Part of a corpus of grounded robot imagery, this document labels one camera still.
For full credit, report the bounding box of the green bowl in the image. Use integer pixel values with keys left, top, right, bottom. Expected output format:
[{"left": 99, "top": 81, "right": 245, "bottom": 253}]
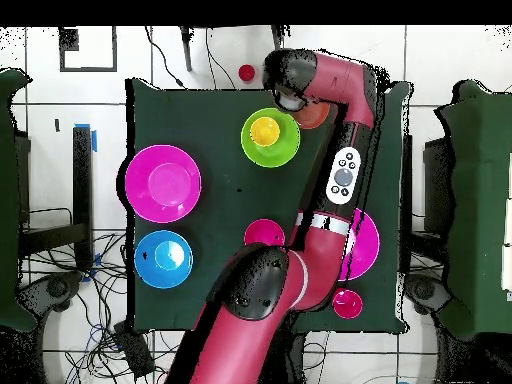
[{"left": 240, "top": 107, "right": 302, "bottom": 169}]

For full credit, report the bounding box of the yellow cup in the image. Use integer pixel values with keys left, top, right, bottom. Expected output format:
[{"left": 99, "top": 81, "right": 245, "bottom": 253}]
[{"left": 249, "top": 116, "right": 282, "bottom": 148}]

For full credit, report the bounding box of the large pink bowl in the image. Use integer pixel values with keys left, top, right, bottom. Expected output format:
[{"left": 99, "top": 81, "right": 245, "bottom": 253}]
[
  {"left": 337, "top": 207, "right": 381, "bottom": 282},
  {"left": 124, "top": 144, "right": 203, "bottom": 224}
]

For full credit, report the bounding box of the orange bowl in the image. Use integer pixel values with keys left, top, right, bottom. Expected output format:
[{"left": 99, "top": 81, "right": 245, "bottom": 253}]
[{"left": 291, "top": 100, "right": 332, "bottom": 130}]

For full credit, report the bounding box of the red cup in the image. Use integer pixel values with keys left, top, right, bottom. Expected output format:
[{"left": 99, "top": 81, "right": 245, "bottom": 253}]
[{"left": 237, "top": 64, "right": 257, "bottom": 84}]

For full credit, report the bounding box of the small crimson bowl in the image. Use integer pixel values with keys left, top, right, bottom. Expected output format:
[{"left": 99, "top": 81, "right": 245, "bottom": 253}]
[{"left": 243, "top": 218, "right": 286, "bottom": 248}]

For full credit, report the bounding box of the blue bowl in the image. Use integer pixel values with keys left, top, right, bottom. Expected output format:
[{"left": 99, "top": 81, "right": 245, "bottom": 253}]
[{"left": 134, "top": 229, "right": 194, "bottom": 290}]

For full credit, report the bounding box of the crimson cup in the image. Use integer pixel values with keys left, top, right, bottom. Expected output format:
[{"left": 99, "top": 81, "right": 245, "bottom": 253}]
[{"left": 332, "top": 287, "right": 364, "bottom": 320}]

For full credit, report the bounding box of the dark green tablecloth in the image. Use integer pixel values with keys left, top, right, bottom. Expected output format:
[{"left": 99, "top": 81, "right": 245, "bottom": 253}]
[{"left": 125, "top": 78, "right": 413, "bottom": 335}]

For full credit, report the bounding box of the metal chair leg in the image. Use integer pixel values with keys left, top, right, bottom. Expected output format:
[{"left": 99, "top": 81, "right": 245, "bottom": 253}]
[
  {"left": 178, "top": 25, "right": 194, "bottom": 73},
  {"left": 270, "top": 25, "right": 288, "bottom": 51}
]

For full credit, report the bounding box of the blue tape strip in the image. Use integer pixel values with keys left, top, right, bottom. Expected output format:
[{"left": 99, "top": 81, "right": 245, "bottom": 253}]
[{"left": 74, "top": 122, "right": 98, "bottom": 153}]

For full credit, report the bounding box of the black power strip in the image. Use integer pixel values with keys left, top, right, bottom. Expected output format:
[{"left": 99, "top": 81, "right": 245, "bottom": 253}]
[{"left": 112, "top": 319, "right": 156, "bottom": 379}]

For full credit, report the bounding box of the green cloth side table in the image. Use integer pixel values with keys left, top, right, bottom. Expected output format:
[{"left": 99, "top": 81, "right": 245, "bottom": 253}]
[
  {"left": 0, "top": 68, "right": 37, "bottom": 333},
  {"left": 433, "top": 78, "right": 512, "bottom": 341}
]

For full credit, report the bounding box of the black table frame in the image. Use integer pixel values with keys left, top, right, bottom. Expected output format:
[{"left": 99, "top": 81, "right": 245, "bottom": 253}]
[{"left": 17, "top": 125, "right": 95, "bottom": 273}]

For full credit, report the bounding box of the black pedestal leg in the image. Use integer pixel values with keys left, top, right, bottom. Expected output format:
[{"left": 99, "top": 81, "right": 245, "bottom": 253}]
[
  {"left": 403, "top": 273, "right": 453, "bottom": 317},
  {"left": 17, "top": 271, "right": 85, "bottom": 321}
]

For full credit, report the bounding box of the grey square floor frame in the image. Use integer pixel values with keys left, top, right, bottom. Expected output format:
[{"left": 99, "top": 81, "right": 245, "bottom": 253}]
[{"left": 58, "top": 26, "right": 118, "bottom": 74}]

